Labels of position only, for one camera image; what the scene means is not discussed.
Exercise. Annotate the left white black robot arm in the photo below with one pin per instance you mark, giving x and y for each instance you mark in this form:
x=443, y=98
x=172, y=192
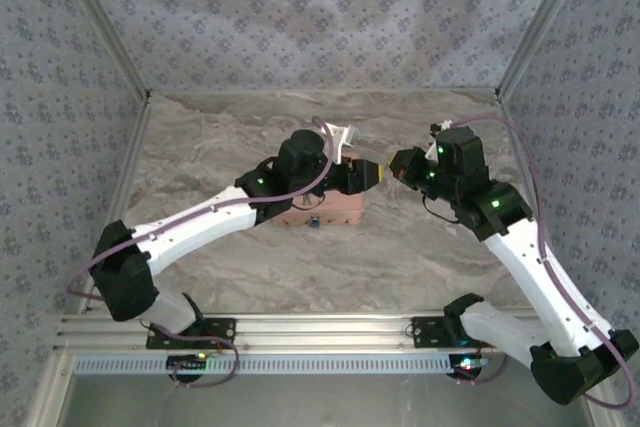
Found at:
x=200, y=219

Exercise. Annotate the right black controller board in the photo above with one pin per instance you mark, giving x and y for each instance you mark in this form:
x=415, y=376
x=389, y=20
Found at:
x=467, y=364

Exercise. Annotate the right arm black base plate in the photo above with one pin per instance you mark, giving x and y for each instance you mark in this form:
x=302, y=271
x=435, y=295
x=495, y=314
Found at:
x=427, y=332

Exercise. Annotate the black controller board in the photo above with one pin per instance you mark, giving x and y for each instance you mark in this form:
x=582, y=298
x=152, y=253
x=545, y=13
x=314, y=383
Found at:
x=187, y=363
x=467, y=364

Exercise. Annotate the aluminium frame bar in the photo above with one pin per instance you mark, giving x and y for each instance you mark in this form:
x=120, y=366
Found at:
x=542, y=22
x=125, y=172
x=514, y=137
x=101, y=22

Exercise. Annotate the small padlock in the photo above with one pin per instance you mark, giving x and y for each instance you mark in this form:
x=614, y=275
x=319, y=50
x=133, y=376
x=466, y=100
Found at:
x=315, y=221

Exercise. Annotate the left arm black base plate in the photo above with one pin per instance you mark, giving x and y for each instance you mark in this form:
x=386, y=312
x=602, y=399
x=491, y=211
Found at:
x=222, y=332

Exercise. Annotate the aluminium mounting rail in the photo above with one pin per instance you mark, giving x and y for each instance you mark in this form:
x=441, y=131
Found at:
x=320, y=332

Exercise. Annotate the left black controller board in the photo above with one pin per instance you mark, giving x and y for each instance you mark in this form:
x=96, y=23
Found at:
x=187, y=363

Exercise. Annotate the pink tin box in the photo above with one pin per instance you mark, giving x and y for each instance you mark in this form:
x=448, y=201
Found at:
x=340, y=209

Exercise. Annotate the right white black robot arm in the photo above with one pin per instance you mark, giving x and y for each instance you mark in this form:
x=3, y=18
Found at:
x=520, y=267

